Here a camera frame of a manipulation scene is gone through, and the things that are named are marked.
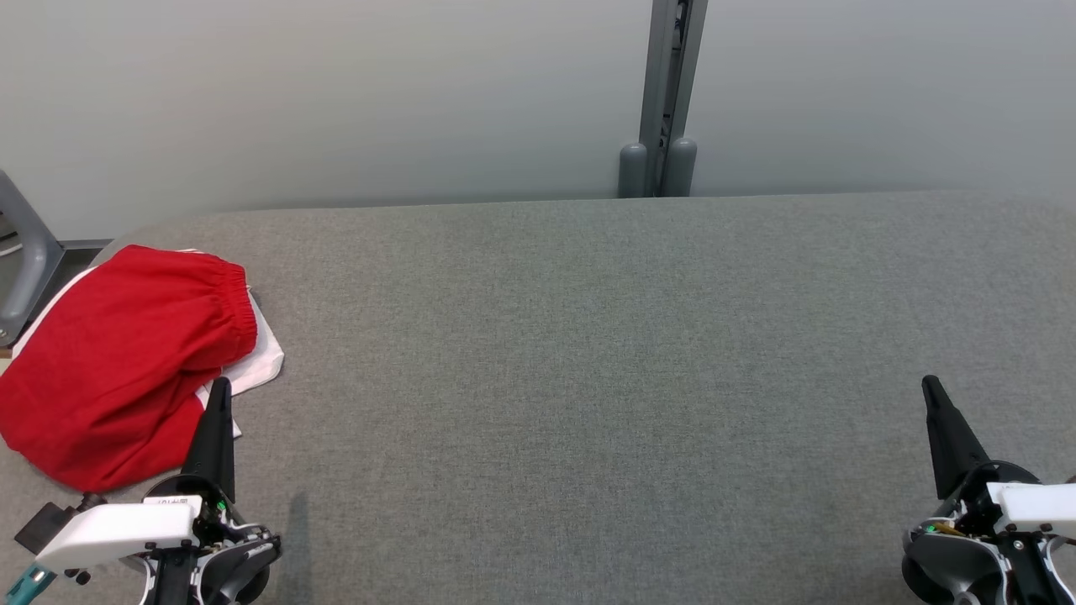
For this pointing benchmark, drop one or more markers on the grey metal frame leg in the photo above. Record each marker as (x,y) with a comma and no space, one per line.
(34,252)

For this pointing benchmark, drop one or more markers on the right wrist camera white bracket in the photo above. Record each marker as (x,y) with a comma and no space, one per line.
(1034,504)

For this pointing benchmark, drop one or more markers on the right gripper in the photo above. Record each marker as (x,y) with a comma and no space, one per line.
(967,563)

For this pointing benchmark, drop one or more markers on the grey partition post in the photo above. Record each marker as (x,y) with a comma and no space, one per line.
(668,76)

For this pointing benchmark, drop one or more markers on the red and white shirt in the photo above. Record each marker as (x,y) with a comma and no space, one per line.
(256,357)

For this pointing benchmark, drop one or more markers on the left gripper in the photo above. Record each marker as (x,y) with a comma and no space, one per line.
(227,555)

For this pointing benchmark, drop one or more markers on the grey cylindrical post cap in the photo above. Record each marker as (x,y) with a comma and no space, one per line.
(633,172)
(681,168)

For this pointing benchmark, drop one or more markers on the red shorts white trim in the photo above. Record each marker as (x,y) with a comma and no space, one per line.
(109,361)

